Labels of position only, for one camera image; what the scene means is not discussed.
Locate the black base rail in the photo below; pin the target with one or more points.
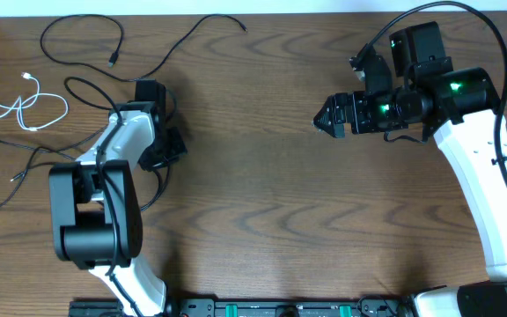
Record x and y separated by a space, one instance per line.
367 306

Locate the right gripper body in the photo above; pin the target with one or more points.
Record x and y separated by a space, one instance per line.
385 111

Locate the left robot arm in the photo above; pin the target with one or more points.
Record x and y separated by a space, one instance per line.
96 217

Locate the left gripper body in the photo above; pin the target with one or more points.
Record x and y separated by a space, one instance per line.
167 150

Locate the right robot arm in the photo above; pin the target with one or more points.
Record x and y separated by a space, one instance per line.
458 110

